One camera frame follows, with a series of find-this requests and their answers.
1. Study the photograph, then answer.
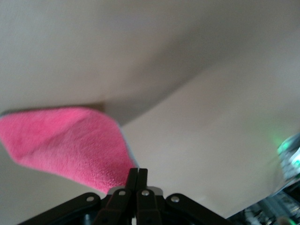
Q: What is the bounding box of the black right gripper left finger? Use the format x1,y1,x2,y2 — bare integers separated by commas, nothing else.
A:
22,168,139,225

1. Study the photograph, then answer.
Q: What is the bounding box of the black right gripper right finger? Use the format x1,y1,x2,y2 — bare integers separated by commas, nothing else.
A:
137,168,234,225

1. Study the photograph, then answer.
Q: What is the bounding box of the pink grey-backed microfibre cloth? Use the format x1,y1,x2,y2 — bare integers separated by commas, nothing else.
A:
0,106,139,195

